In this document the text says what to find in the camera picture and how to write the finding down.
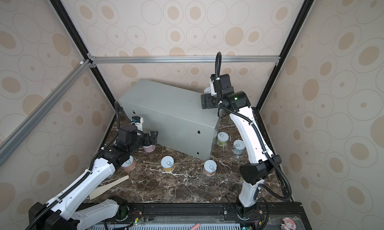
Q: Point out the pink toy figure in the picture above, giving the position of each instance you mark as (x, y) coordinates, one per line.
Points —
(288, 224)

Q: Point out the pink pen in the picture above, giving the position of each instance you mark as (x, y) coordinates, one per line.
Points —
(195, 227)

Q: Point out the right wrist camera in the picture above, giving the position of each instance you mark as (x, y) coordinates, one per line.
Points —
(213, 90)

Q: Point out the horizontal aluminium rail back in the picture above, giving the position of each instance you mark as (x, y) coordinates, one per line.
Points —
(183, 59)

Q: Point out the wooden spatula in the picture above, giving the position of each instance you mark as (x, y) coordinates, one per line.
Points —
(100, 190)

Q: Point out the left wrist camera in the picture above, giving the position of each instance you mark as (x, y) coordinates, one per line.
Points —
(138, 122)

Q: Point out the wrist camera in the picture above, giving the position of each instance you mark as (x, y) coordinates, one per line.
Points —
(213, 90)
(138, 122)

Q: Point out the grey metal cabinet box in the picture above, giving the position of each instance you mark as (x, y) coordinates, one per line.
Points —
(176, 114)

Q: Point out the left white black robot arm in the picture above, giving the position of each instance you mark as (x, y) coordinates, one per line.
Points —
(62, 213)

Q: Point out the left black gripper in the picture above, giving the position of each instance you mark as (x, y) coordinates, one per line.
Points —
(154, 137)

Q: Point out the diagonal aluminium rail left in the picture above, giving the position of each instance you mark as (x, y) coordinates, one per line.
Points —
(25, 128)

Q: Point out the brown orange label can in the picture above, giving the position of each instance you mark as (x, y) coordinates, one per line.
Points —
(210, 167)

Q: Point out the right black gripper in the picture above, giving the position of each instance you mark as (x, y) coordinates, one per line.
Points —
(206, 101)

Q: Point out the yellow label can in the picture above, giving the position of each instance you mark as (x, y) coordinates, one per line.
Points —
(168, 163)

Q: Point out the orange pink label can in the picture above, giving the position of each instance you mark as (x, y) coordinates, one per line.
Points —
(129, 165)

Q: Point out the teal flat can right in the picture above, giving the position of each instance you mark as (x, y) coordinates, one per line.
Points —
(238, 147)

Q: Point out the green label can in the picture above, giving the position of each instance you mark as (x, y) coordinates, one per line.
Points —
(222, 139)

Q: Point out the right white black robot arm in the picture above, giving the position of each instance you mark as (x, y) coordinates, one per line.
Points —
(262, 160)

